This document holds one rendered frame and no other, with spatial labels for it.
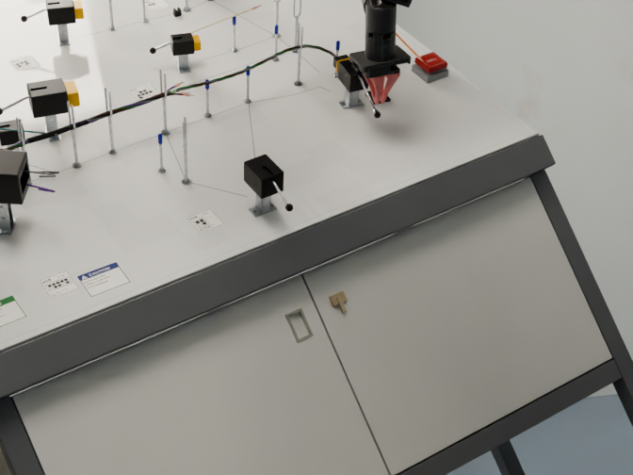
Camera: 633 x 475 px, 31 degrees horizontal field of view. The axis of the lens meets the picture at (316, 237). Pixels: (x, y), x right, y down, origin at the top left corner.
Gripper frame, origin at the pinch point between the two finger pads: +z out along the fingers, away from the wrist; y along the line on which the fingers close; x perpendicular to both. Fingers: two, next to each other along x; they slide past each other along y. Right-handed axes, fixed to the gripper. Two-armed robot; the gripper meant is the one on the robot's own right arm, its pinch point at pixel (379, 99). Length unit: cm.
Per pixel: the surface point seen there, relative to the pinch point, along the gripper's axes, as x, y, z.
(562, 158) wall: -106, -123, 98
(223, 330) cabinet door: 29, 43, 22
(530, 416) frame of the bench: 45, -11, 48
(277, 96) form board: -19.3, 13.7, 5.5
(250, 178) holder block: 13.7, 31.6, 2.8
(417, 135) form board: 2.0, -7.7, 8.6
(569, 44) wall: -104, -119, 53
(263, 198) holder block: 17.1, 30.5, 5.2
